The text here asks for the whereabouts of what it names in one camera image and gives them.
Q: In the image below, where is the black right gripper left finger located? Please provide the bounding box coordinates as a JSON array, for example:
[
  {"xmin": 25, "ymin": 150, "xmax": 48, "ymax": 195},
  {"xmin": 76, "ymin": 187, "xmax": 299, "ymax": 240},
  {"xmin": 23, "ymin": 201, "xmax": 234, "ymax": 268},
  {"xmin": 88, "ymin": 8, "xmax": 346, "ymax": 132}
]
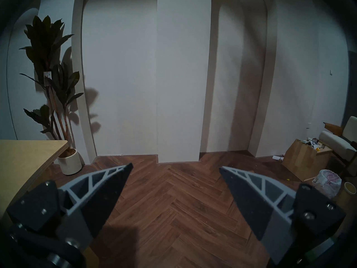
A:
[{"xmin": 6, "ymin": 163, "xmax": 134, "ymax": 268}]

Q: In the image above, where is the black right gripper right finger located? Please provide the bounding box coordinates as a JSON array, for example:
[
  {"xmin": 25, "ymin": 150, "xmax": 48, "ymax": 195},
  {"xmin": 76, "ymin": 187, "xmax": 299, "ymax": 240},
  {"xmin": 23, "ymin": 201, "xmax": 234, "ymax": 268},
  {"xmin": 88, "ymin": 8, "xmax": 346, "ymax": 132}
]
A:
[{"xmin": 219, "ymin": 166, "xmax": 347, "ymax": 266}]

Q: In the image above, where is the white bin with plastic bag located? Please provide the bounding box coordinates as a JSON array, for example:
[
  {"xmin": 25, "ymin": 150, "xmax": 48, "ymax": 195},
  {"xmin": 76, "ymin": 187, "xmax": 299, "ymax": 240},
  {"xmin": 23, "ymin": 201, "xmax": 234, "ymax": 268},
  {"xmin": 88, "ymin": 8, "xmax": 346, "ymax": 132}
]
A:
[{"xmin": 312, "ymin": 169, "xmax": 342, "ymax": 199}]

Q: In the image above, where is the trash pile in crate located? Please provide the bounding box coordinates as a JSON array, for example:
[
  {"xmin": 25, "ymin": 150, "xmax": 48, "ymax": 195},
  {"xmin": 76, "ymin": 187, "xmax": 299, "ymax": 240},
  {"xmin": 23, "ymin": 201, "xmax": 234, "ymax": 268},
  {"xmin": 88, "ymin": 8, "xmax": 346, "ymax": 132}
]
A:
[{"xmin": 300, "ymin": 137, "xmax": 327, "ymax": 151}]

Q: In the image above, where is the light wooden table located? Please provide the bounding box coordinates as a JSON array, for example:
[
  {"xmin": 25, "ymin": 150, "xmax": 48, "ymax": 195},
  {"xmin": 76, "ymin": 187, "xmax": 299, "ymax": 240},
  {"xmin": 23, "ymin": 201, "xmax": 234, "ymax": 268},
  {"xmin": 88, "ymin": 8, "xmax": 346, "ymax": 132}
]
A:
[{"xmin": 0, "ymin": 140, "xmax": 69, "ymax": 217}]

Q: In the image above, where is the yellow paper bucket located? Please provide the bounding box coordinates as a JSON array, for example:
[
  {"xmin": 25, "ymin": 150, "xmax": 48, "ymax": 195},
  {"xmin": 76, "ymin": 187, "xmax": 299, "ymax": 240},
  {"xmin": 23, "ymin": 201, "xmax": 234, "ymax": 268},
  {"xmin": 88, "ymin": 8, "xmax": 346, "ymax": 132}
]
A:
[{"xmin": 336, "ymin": 182, "xmax": 357, "ymax": 212}]

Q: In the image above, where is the white cushioned wooden armchair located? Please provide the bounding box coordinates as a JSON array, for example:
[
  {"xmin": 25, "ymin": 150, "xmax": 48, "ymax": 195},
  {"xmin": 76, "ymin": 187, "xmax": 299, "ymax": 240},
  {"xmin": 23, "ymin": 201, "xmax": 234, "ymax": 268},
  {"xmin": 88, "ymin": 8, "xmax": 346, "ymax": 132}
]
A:
[{"xmin": 319, "ymin": 116, "xmax": 357, "ymax": 177}]

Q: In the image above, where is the tall potted green plant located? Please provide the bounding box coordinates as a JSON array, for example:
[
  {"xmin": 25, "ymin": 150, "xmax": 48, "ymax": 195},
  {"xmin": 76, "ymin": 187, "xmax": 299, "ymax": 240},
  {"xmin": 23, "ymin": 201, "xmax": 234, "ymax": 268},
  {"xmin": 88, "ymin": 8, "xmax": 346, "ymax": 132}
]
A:
[{"xmin": 19, "ymin": 15, "xmax": 85, "ymax": 176}]

